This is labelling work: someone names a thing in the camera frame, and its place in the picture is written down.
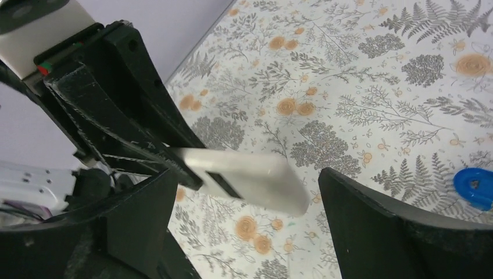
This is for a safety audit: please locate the floral table mat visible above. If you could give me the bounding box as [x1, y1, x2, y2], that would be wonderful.
[168, 1, 492, 278]

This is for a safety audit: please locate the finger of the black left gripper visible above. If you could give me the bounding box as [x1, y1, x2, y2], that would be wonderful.
[103, 21, 205, 148]

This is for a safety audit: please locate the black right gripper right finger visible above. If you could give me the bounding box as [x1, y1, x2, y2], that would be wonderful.
[318, 168, 492, 278]

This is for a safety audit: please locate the white red remote control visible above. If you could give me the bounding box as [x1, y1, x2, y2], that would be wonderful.
[173, 148, 310, 216]

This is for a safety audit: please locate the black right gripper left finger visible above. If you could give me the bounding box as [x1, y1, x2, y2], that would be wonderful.
[1, 171, 199, 278]

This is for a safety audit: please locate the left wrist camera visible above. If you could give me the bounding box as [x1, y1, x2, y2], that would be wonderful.
[1, 1, 95, 80]

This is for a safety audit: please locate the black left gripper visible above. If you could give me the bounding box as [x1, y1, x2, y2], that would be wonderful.
[1, 23, 203, 190]

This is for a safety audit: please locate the blue plastic ring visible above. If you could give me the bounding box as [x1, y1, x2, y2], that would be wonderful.
[452, 167, 493, 212]

